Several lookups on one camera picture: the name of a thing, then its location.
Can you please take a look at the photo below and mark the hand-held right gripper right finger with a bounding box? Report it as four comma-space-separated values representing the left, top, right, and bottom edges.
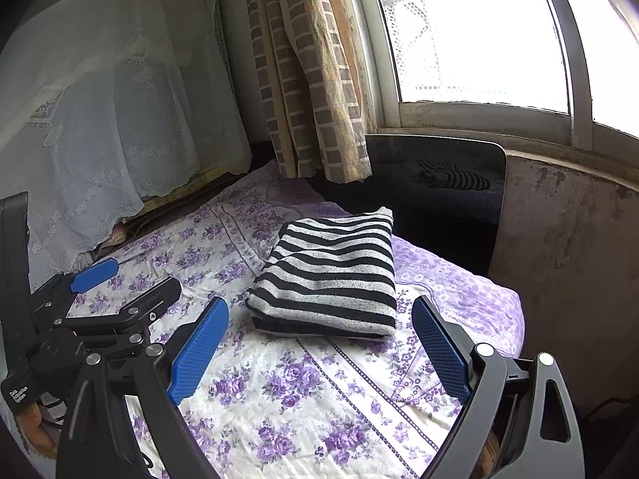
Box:
412, 295, 585, 479

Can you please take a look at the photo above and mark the purple floral bed sheet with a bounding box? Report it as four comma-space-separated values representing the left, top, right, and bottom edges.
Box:
0, 160, 525, 479

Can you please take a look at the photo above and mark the person's left hand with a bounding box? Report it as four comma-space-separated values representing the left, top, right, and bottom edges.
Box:
21, 401, 59, 456

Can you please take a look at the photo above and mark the brick pattern curtain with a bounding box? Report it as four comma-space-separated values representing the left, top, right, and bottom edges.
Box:
242, 0, 373, 183

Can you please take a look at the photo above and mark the dark wooden bed frame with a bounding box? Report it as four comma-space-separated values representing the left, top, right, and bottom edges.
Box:
120, 167, 250, 240

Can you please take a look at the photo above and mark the white lace cover cloth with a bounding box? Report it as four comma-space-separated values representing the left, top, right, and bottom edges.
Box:
0, 0, 253, 280

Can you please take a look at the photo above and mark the large bright window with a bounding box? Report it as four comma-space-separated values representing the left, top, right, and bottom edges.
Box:
349, 0, 639, 151

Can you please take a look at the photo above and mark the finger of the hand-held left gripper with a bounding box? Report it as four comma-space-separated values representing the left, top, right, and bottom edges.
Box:
31, 258, 119, 319
66, 277, 183, 333

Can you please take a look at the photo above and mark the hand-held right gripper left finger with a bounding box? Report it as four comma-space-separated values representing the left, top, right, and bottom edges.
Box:
56, 297, 230, 479

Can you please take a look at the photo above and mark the pile of folded bedding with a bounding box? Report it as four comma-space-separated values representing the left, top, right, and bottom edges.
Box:
75, 224, 131, 267

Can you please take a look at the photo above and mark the black grey striped sweater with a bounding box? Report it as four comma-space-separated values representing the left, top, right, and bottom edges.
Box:
246, 206, 398, 341

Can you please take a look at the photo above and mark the glossy black board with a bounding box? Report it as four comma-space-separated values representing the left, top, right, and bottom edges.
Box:
364, 134, 508, 276

